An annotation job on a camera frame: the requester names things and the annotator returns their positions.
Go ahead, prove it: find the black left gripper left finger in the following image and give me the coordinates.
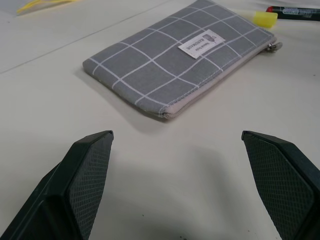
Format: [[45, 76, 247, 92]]
[[0, 130, 115, 240]]

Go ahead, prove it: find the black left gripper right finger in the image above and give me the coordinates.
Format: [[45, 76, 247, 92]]
[[241, 130, 320, 240]]

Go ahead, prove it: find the grey checked pencil pouch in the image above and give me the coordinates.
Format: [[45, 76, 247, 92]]
[[82, 0, 284, 121]]

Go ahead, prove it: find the black marker with red cap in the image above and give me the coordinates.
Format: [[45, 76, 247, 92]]
[[265, 5, 320, 22]]

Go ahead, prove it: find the yellow cord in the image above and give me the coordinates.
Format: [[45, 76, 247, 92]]
[[16, 0, 77, 15]]

